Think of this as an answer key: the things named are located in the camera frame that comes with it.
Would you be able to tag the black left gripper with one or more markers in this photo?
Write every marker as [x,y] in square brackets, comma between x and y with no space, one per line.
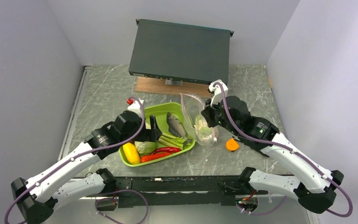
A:
[152,135]

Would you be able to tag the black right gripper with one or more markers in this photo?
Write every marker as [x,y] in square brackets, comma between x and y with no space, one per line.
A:
[208,112]

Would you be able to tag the white cauliflower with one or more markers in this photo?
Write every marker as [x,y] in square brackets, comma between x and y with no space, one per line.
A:
[202,127]

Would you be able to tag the green cabbage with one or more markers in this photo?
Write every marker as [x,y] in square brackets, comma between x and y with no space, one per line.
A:
[145,147]

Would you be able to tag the grey toy fish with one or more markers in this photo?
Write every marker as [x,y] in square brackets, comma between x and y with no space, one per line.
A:
[175,127]

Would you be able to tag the clear pink zip top bag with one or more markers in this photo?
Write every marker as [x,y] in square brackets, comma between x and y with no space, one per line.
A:
[194,123]

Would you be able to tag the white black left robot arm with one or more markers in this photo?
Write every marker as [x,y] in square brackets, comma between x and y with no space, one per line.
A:
[38,197]

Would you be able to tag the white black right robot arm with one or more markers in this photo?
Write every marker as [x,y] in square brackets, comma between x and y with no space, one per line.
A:
[309,183]

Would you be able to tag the green celery stalks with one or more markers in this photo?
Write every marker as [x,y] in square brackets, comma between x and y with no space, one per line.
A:
[174,141]

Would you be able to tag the green plastic tray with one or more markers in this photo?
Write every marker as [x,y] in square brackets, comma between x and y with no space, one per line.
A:
[160,111]

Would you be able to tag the orange red chili pepper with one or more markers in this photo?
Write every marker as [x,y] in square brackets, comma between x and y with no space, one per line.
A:
[152,157]

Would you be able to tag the orange pumpkin slice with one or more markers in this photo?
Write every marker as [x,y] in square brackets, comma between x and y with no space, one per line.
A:
[232,145]

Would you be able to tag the yellow bell pepper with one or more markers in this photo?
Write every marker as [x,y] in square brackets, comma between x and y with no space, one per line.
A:
[131,153]

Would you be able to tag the wooden board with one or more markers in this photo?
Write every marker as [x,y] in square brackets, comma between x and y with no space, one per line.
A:
[157,86]

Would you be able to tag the dark grey rack device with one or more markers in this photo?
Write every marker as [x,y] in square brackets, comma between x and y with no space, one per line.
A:
[180,52]

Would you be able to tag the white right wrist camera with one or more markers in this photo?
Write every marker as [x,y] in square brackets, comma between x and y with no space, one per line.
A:
[216,88]

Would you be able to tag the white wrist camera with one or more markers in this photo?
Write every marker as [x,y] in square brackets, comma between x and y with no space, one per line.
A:
[135,106]
[216,88]

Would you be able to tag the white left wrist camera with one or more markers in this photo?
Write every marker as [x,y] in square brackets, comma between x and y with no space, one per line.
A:
[135,106]

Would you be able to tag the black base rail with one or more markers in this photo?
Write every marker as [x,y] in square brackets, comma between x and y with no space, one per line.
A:
[224,190]

